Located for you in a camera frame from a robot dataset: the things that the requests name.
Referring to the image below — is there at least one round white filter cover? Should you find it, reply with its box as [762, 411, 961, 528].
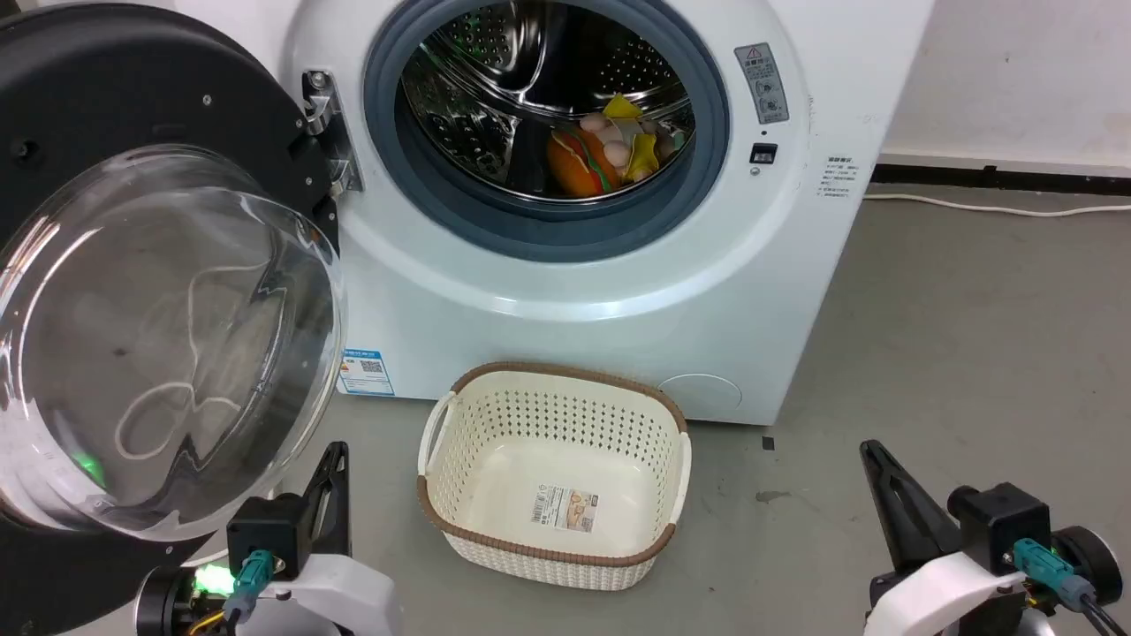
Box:
[657, 373, 743, 416]

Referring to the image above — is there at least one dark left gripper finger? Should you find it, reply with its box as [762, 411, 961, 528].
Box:
[303, 449, 340, 557]
[325, 441, 353, 557]

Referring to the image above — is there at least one white floor cable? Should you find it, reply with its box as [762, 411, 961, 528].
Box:
[863, 192, 1131, 218]

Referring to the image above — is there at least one orange plush burger toy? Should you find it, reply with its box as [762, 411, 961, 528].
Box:
[545, 124, 624, 198]

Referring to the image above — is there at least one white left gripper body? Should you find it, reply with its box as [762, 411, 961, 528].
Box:
[254, 551, 400, 636]

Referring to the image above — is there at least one white front-load washing machine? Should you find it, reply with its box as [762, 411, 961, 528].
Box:
[172, 0, 936, 427]

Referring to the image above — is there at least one blue energy label sticker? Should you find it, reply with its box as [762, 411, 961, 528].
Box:
[338, 348, 396, 398]

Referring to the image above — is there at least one paper product label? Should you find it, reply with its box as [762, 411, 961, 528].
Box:
[531, 483, 599, 533]

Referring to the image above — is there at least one teal right cable connector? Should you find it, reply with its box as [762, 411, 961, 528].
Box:
[1013, 538, 1098, 610]

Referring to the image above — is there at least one white woven laundry basket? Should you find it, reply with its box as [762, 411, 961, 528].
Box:
[416, 361, 693, 591]

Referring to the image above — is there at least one small printed text sticker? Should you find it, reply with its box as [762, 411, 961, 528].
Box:
[815, 155, 854, 199]

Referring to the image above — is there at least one stainless steel washer drum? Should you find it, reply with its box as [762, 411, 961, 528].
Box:
[400, 0, 696, 202]

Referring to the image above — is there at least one grey warning sticker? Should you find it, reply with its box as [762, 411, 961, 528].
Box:
[735, 42, 790, 125]

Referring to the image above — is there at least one teal left cable connector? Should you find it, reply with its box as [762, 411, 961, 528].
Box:
[224, 549, 276, 622]

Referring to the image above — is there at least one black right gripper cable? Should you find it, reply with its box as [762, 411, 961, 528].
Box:
[1080, 594, 1131, 636]

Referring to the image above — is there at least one teal cable connector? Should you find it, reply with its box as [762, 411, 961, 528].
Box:
[1013, 538, 1098, 610]
[224, 549, 276, 622]

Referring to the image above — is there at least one black baseboard strip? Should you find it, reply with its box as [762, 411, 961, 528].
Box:
[870, 163, 1131, 197]

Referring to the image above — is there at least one metal door hinge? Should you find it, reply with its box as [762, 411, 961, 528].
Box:
[301, 69, 365, 197]

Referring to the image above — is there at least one black round glass washer door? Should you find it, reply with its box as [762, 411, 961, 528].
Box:
[0, 3, 354, 636]

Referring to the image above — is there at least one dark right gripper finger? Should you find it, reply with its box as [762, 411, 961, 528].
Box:
[859, 439, 962, 572]

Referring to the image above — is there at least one yellow and pink doll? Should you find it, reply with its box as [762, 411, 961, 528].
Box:
[579, 93, 686, 185]

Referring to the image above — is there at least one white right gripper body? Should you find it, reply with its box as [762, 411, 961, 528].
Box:
[869, 551, 1028, 636]

